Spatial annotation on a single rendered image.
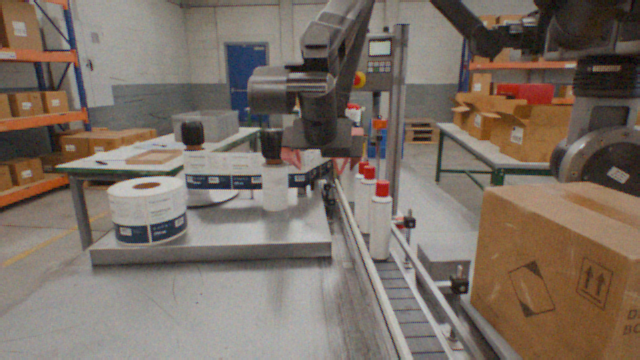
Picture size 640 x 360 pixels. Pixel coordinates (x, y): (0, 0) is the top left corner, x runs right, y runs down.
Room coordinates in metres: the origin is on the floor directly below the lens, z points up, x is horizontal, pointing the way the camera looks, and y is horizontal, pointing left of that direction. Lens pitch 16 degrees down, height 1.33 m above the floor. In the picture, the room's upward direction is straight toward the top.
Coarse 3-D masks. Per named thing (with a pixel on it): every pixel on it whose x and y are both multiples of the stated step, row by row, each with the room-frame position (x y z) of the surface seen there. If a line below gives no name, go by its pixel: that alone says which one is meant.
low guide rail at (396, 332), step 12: (336, 180) 1.44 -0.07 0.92; (348, 216) 1.06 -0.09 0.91; (360, 240) 0.86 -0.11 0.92; (372, 264) 0.74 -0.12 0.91; (372, 276) 0.69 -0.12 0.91; (384, 300) 0.60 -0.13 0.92; (384, 312) 0.58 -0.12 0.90; (396, 324) 0.53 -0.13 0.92; (396, 336) 0.50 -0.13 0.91; (408, 348) 0.47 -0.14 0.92
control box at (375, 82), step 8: (368, 40) 1.29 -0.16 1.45; (392, 40) 1.25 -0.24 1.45; (368, 48) 1.29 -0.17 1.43; (392, 48) 1.25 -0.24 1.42; (368, 56) 1.29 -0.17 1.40; (376, 56) 1.28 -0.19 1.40; (384, 56) 1.26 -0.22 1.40; (392, 56) 1.25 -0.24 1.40; (360, 64) 1.31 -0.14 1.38; (392, 64) 1.25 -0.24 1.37; (360, 72) 1.31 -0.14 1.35; (392, 72) 1.25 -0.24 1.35; (368, 80) 1.29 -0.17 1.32; (376, 80) 1.28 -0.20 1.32; (384, 80) 1.26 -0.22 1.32; (392, 80) 1.25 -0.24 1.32; (352, 88) 1.32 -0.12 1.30; (360, 88) 1.31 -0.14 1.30; (368, 88) 1.29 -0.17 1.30; (376, 88) 1.28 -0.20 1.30; (384, 88) 1.26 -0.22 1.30; (392, 88) 1.25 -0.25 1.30
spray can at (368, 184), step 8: (368, 168) 0.98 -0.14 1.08; (368, 176) 0.98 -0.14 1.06; (360, 184) 0.99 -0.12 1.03; (368, 184) 0.97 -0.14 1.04; (360, 192) 0.99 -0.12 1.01; (368, 192) 0.97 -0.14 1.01; (360, 200) 0.99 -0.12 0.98; (368, 200) 0.97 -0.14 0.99; (360, 208) 0.99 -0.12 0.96; (368, 208) 0.97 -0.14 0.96; (360, 216) 0.99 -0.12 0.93; (368, 216) 0.97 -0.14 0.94; (360, 224) 0.99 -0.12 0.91; (368, 224) 0.97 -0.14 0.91; (360, 232) 0.99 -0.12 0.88; (368, 232) 0.97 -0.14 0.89
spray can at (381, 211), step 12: (384, 180) 0.85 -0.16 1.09; (384, 192) 0.83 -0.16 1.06; (372, 204) 0.83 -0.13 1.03; (384, 204) 0.82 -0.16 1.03; (372, 216) 0.83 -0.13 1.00; (384, 216) 0.82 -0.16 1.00; (372, 228) 0.83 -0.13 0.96; (384, 228) 0.82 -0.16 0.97; (372, 240) 0.83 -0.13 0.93; (384, 240) 0.82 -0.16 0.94; (372, 252) 0.83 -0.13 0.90; (384, 252) 0.82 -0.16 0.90
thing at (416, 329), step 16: (352, 208) 1.20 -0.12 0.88; (368, 240) 0.94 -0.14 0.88; (384, 272) 0.76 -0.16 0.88; (400, 272) 0.76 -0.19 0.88; (384, 288) 0.70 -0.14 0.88; (400, 288) 0.70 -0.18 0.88; (400, 304) 0.64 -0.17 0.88; (416, 304) 0.64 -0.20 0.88; (384, 320) 0.59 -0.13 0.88; (400, 320) 0.59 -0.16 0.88; (416, 320) 0.59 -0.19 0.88; (416, 336) 0.55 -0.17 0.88; (432, 336) 0.55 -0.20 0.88; (416, 352) 0.51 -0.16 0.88; (432, 352) 0.51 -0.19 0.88
